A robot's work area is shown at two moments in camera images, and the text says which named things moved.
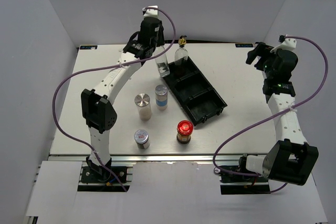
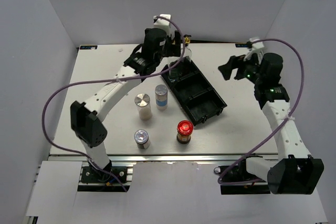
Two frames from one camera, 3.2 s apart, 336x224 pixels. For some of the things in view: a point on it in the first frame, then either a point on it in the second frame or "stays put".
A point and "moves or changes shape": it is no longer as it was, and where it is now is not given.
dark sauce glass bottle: [181, 57] → [187, 51]
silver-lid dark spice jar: [141, 137] stays put
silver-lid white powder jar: [143, 100] stays put
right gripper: [252, 54] → [226, 70]
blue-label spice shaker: [161, 95] stays put
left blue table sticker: [88, 47] stays put
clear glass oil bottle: [161, 61] moves or changes shape
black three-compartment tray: [197, 95] stays put
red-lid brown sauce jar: [185, 129] stays put
